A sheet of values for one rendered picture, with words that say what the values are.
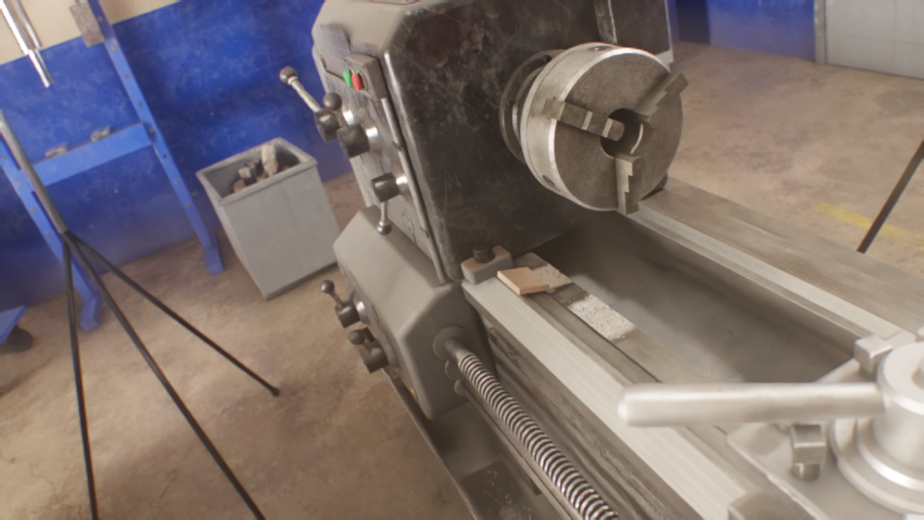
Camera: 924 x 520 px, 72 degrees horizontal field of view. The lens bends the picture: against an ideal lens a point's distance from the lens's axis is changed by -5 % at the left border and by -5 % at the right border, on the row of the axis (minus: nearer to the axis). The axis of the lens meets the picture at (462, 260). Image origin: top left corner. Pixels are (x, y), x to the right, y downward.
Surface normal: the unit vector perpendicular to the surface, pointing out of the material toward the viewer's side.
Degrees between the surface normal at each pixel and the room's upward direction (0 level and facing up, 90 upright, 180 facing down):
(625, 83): 90
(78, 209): 90
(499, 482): 0
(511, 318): 36
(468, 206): 90
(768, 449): 0
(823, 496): 0
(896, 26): 90
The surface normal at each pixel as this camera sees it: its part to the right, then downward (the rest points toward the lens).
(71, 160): 0.40, 0.36
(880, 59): -0.88, 0.40
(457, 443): -0.25, -0.84
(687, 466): -0.72, -0.44
